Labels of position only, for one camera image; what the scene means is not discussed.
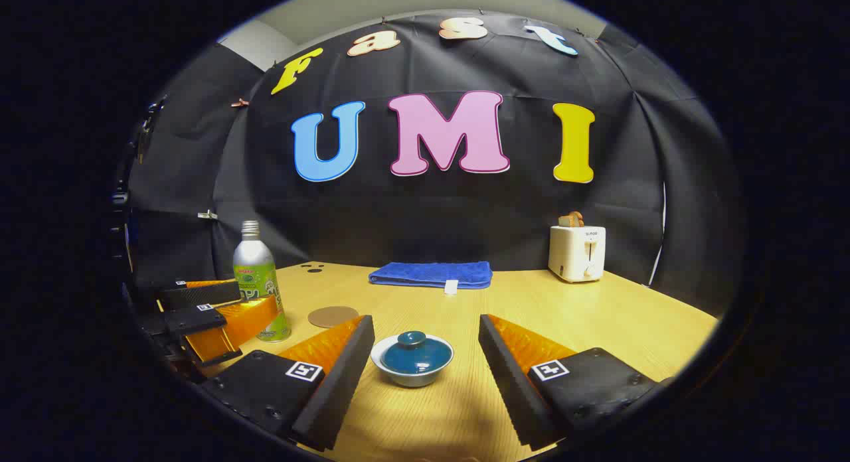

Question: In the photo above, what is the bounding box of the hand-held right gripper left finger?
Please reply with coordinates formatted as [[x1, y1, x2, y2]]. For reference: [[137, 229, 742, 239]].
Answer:
[[199, 315, 376, 453]]

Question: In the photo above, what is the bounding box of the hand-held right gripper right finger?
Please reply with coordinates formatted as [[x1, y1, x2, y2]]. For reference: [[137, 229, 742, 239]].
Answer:
[[478, 314, 671, 451]]

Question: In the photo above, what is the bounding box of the silver green label water bottle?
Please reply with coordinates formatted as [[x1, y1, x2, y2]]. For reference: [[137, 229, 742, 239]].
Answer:
[[232, 220, 292, 343]]

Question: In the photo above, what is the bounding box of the round brown coaster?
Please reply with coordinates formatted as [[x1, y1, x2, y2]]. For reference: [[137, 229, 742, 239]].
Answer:
[[307, 306, 360, 329]]

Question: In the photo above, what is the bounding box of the blue teacup lid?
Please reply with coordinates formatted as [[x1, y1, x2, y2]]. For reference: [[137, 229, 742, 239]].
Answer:
[[381, 331, 450, 375]]

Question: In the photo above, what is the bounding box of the folded blue towel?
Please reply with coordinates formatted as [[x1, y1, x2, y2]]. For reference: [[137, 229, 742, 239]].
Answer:
[[369, 261, 493, 295]]

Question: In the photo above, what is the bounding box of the white toaster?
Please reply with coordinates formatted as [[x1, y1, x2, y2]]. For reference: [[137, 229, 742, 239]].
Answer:
[[548, 224, 606, 283]]

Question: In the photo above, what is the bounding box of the black backdrop cloth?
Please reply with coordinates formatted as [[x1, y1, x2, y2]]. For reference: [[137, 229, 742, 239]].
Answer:
[[126, 11, 744, 317]]

